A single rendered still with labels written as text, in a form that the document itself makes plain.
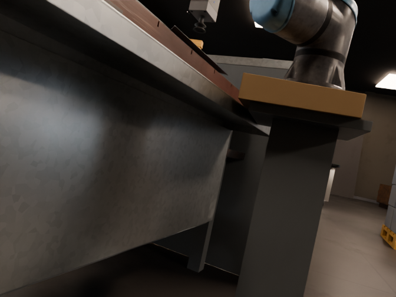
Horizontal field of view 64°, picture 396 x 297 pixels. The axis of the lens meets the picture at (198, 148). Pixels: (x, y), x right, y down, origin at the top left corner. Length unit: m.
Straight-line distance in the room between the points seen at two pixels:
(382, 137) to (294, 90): 10.79
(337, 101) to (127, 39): 0.44
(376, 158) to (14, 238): 11.11
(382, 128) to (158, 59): 11.15
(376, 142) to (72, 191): 11.04
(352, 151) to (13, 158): 10.65
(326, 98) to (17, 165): 0.55
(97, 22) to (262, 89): 0.42
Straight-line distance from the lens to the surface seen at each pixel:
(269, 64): 1.62
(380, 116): 11.51
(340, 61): 0.80
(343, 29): 0.81
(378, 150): 11.39
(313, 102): 0.67
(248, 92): 0.68
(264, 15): 0.71
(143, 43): 0.39
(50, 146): 0.52
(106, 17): 0.35
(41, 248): 0.57
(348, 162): 10.80
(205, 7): 1.08
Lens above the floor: 0.56
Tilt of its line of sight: level
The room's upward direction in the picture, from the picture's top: 12 degrees clockwise
